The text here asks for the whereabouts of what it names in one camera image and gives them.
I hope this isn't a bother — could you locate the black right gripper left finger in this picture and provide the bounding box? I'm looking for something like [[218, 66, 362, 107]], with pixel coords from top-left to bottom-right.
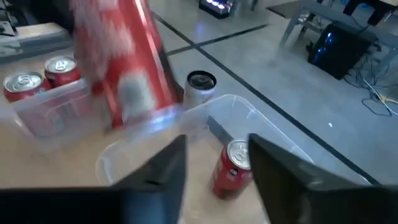
[[0, 134, 188, 224]]

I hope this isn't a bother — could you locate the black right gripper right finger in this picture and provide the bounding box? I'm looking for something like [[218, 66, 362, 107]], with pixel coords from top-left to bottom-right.
[[248, 133, 398, 224]]

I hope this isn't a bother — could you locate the red cola can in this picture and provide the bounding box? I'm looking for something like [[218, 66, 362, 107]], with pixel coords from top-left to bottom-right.
[[68, 0, 184, 131], [211, 139, 254, 200]]

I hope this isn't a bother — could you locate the clear plastic bin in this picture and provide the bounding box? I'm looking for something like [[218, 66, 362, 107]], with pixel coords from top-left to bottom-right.
[[95, 94, 315, 224], [0, 77, 103, 153]]

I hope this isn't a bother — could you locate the white can black top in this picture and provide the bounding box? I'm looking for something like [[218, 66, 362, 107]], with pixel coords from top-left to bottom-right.
[[182, 70, 218, 110]]

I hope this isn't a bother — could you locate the red can blue label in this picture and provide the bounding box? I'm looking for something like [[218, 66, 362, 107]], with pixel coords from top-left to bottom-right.
[[2, 71, 52, 103], [44, 55, 82, 88]]

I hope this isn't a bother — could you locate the black computer tower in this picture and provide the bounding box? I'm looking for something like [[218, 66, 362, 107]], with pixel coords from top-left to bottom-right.
[[306, 21, 382, 81]]

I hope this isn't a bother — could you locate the black device with lights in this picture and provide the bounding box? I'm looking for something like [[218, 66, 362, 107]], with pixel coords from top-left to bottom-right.
[[198, 0, 240, 19]]

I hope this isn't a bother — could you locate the floor cable tangle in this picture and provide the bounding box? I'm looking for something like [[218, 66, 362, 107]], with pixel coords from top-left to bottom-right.
[[341, 55, 398, 118]]

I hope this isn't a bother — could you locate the grey desk frame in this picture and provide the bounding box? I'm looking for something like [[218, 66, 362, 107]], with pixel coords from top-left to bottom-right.
[[278, 0, 398, 63]]

